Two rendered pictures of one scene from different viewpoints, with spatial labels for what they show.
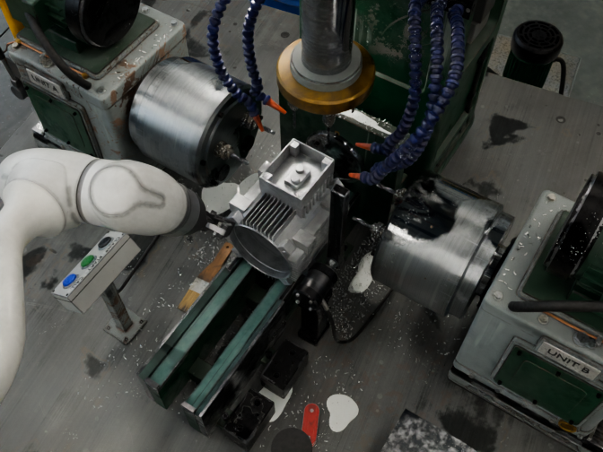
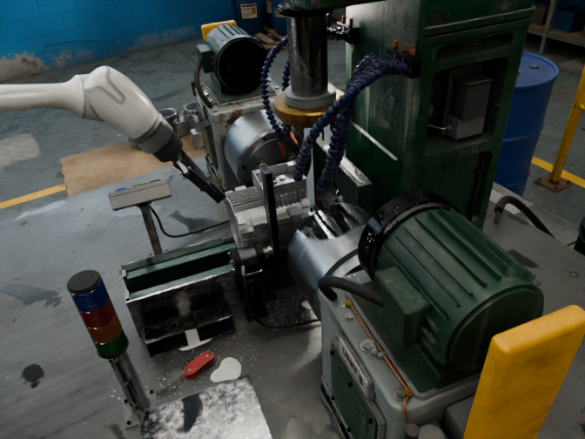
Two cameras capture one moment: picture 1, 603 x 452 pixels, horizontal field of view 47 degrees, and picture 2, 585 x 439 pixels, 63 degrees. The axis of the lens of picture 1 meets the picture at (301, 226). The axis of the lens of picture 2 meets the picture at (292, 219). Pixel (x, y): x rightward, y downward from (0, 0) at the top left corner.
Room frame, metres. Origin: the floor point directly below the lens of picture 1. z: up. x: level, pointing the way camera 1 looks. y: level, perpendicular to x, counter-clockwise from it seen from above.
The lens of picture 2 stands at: (0.03, -0.69, 1.80)
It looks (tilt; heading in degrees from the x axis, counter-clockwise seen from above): 37 degrees down; 39
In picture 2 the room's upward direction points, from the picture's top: 4 degrees counter-clockwise
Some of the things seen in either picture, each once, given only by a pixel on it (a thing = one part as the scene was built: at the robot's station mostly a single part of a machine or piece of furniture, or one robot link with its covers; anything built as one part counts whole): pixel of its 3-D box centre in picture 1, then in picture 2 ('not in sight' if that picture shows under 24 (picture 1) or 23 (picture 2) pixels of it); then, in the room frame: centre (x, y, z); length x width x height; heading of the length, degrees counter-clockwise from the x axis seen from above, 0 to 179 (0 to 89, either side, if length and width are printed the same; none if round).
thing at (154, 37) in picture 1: (105, 87); (244, 132); (1.22, 0.48, 0.99); 0.35 x 0.31 x 0.37; 58
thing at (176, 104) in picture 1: (180, 112); (262, 147); (1.09, 0.28, 1.04); 0.37 x 0.25 x 0.25; 58
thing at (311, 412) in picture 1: (310, 425); (198, 365); (0.44, -0.02, 0.81); 0.09 x 0.03 x 0.02; 173
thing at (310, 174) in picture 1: (297, 178); (279, 185); (0.85, 0.01, 1.11); 0.12 x 0.11 x 0.07; 146
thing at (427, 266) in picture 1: (453, 250); (355, 275); (0.72, -0.30, 1.04); 0.41 x 0.25 x 0.25; 58
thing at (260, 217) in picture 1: (286, 218); (268, 217); (0.82, 0.03, 1.02); 0.20 x 0.19 x 0.19; 146
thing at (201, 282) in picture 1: (208, 277); not in sight; (0.79, 0.22, 0.80); 0.21 x 0.05 x 0.01; 154
